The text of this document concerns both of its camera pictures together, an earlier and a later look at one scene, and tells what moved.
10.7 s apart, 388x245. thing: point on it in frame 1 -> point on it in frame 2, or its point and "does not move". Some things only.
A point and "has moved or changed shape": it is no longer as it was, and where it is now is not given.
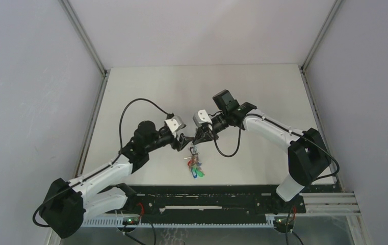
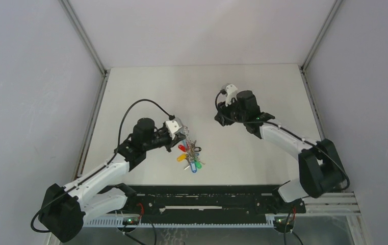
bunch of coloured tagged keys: (194, 164) has moved or changed shape
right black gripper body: (219, 123) -> (232, 113)
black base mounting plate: (202, 202) does not move
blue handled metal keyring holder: (194, 150) has moved or changed shape
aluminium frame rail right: (304, 67) does not move
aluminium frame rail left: (105, 71) does not move
